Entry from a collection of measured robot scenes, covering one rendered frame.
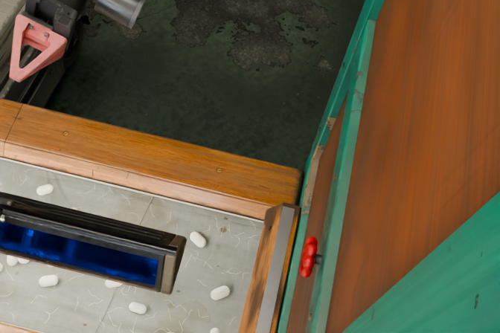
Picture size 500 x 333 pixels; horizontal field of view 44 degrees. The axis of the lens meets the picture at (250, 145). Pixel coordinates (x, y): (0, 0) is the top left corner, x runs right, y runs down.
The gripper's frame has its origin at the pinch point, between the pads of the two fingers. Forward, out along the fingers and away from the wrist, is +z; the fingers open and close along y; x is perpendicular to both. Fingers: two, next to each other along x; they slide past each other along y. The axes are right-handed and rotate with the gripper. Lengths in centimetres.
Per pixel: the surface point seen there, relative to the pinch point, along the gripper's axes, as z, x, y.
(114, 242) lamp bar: 14.1, -19.7, 2.6
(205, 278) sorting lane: 5, -41, 34
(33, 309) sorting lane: 20, -16, 43
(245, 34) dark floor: -108, -46, 111
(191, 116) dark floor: -67, -39, 113
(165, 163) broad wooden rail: -13.3, -26.5, 36.6
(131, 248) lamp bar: 14.1, -21.9, 2.0
